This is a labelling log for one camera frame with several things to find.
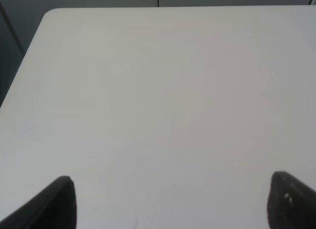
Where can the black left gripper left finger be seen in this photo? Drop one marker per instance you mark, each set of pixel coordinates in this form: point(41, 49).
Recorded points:
point(55, 207)

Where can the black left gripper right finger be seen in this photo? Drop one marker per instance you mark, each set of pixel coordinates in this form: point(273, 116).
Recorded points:
point(291, 204)

